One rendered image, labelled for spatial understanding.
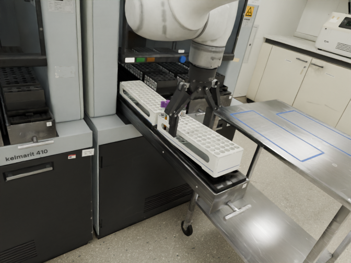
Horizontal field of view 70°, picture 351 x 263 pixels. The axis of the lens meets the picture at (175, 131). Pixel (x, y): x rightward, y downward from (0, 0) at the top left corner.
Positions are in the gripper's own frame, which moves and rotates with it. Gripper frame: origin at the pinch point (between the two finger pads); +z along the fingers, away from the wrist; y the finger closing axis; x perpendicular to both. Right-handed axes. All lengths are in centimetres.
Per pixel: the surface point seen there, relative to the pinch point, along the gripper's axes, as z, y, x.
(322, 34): -17, 230, 83
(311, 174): 5.1, 25.7, -29.1
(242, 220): 59, 42, -7
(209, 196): 8.6, -6.7, -19.8
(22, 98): 1, -41, 37
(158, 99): 0.9, 2.3, 23.5
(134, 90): 0.7, -2.6, 33.6
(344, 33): -23, 230, 64
